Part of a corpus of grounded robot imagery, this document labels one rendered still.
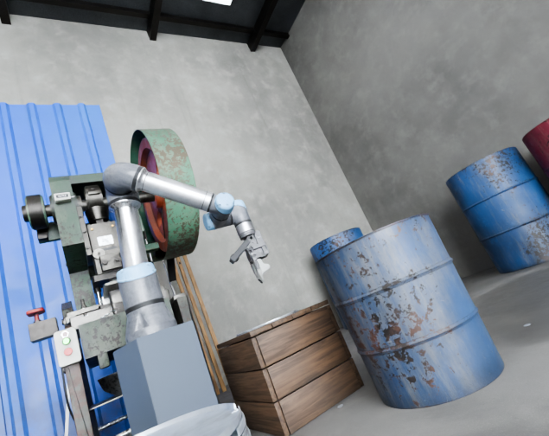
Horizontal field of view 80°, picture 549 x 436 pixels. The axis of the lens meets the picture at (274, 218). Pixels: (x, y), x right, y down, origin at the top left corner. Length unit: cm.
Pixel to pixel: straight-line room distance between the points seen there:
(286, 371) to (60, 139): 313
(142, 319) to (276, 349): 48
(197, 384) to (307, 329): 48
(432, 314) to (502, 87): 296
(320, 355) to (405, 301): 48
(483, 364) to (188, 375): 81
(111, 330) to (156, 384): 72
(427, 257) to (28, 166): 330
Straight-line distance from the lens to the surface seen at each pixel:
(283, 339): 128
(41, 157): 365
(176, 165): 185
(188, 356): 106
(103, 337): 168
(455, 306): 107
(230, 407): 48
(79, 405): 161
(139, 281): 109
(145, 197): 215
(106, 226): 200
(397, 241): 101
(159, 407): 101
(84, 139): 379
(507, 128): 371
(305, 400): 131
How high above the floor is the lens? 36
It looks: 16 degrees up
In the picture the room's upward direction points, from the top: 23 degrees counter-clockwise
